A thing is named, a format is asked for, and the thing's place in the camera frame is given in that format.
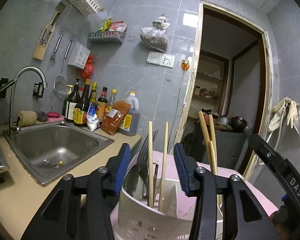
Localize hanging steel strainer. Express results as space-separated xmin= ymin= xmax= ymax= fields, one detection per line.
xmin=53 ymin=40 xmax=73 ymax=101

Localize plastic bag of dried goods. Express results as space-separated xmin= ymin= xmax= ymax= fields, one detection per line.
xmin=140 ymin=15 xmax=171 ymax=53

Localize dark soy sauce bottle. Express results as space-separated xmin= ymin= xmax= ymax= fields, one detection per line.
xmin=65 ymin=79 xmax=80 ymax=123

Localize steel sink faucet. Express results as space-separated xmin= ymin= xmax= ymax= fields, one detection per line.
xmin=8 ymin=66 xmax=47 ymax=137

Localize white wall basket rack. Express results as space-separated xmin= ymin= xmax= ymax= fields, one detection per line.
xmin=67 ymin=0 xmax=102 ymax=15

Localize yellow-label sauce bottle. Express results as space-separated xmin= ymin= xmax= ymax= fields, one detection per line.
xmin=74 ymin=79 xmax=91 ymax=127

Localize white hose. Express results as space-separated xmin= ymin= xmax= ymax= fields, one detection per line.
xmin=257 ymin=109 xmax=286 ymax=166

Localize steel fork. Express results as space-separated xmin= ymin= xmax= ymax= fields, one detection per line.
xmin=137 ymin=136 xmax=149 ymax=200

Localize white blue salt bag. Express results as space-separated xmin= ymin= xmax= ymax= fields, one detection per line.
xmin=87 ymin=102 xmax=100 ymax=132

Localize white rubber gloves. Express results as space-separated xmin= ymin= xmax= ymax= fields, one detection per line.
xmin=268 ymin=97 xmax=299 ymax=132

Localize orange wall hook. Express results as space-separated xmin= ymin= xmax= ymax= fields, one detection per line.
xmin=181 ymin=59 xmax=190 ymax=71

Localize pink floral table cloth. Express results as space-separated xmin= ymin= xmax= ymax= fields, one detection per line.
xmin=110 ymin=151 xmax=280 ymax=222

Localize hanging steel peeler tool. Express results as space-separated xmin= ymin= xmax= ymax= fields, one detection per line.
xmin=50 ymin=34 xmax=63 ymax=63

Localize large oil jug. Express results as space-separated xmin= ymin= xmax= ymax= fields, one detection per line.
xmin=118 ymin=91 xmax=140 ymax=137

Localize red-label sauce bottle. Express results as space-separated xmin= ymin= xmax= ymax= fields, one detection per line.
xmin=96 ymin=87 xmax=108 ymax=123

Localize white wall switch socket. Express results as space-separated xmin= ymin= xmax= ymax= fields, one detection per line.
xmin=146 ymin=51 xmax=175 ymax=68

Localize thick bamboo chopstick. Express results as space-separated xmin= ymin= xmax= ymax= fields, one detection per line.
xmin=198 ymin=111 xmax=212 ymax=172

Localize thin bamboo chopstick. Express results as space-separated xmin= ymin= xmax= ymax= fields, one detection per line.
xmin=148 ymin=121 xmax=154 ymax=208

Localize grey wall shelf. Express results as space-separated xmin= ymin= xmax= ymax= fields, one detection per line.
xmin=88 ymin=31 xmax=126 ymax=44

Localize black cooking pot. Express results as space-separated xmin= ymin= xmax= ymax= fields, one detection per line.
xmin=230 ymin=116 xmax=248 ymax=133

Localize beige loofah sponge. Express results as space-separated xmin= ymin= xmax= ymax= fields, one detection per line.
xmin=18 ymin=111 xmax=37 ymax=127

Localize red plastic bag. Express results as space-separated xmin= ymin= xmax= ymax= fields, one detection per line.
xmin=81 ymin=54 xmax=94 ymax=80

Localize steel kitchen sink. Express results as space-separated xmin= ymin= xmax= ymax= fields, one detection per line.
xmin=2 ymin=121 xmax=114 ymax=186

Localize person right hand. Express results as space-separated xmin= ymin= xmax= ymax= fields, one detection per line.
xmin=270 ymin=205 xmax=300 ymax=239

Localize white tissue box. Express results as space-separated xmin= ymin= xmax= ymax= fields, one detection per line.
xmin=68 ymin=41 xmax=91 ymax=69

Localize white plastic utensil holder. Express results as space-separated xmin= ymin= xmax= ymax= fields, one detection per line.
xmin=113 ymin=149 xmax=224 ymax=240

